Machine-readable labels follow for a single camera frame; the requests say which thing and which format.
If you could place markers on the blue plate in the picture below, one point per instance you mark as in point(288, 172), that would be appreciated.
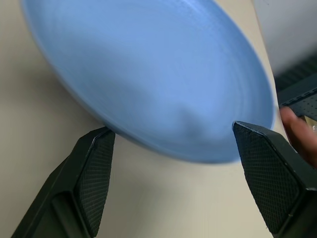
point(148, 74)

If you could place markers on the black perforated case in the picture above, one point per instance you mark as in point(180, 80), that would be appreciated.
point(304, 101)

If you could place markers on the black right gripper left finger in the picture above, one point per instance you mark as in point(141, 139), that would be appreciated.
point(74, 188)

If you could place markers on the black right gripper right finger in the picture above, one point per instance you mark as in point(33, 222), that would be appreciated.
point(277, 183)

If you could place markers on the person's bare hand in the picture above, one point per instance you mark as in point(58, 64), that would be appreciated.
point(302, 141)

